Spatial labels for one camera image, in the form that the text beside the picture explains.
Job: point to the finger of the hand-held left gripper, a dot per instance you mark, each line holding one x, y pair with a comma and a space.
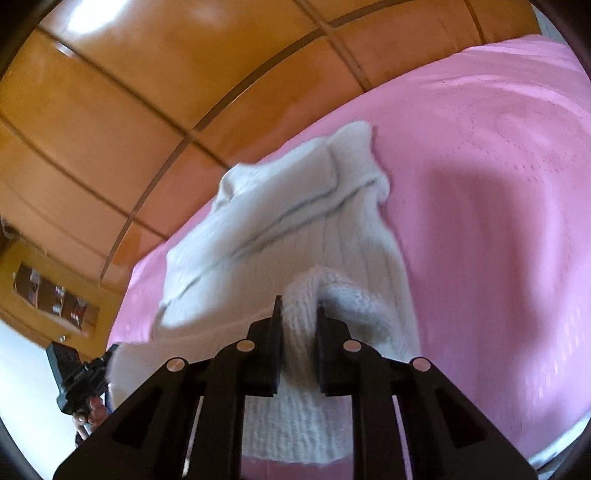
108, 360

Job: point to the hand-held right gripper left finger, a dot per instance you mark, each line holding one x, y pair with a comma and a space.
277, 351

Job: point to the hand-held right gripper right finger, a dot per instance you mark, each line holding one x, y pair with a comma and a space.
322, 356

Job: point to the white knit sweater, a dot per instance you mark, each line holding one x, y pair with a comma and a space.
295, 240

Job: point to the person's left hand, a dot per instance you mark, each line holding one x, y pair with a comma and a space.
92, 415

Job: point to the wooden bedside shelf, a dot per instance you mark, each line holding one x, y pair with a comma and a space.
51, 295

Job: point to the pink bed blanket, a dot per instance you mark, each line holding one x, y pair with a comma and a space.
485, 207

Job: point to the wooden panelled headboard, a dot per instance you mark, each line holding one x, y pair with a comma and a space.
161, 106

